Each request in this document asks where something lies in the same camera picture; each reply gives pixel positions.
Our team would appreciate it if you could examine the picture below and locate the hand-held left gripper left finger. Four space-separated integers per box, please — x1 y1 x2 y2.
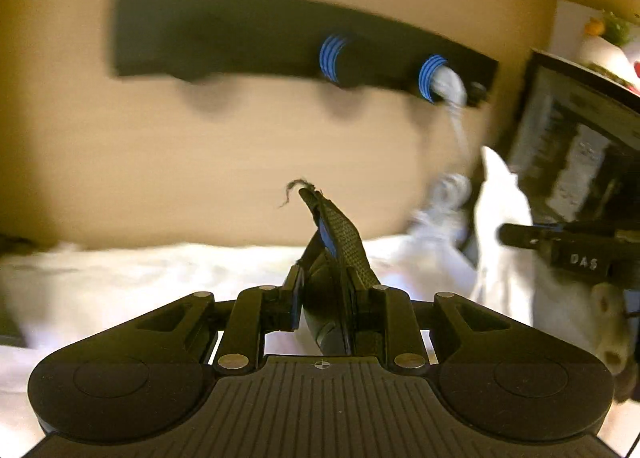
131 265 305 375

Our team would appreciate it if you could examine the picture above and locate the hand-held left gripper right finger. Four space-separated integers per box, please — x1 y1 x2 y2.
344 269 507 375

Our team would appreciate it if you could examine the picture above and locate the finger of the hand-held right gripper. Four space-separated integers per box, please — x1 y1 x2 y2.
498 223 551 249

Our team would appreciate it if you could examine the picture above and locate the white cloth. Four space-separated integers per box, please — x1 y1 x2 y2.
470 145 538 325

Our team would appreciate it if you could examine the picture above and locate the dark woven strap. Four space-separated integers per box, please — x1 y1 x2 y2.
277 179 382 357

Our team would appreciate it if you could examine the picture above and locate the black framed picture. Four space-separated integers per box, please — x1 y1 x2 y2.
504 50 640 241

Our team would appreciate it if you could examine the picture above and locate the white fluffy blanket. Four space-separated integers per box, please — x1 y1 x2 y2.
0 218 640 458

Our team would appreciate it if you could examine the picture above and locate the blue striped black peg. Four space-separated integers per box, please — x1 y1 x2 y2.
417 54 452 104
319 32 372 89

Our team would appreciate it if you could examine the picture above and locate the green potted plant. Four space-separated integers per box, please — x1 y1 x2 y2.
575 10 640 69

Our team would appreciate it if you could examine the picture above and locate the white charging cable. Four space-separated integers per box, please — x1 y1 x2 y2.
429 68 475 219

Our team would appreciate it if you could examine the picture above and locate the black wall rack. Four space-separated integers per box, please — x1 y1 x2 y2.
110 0 501 111

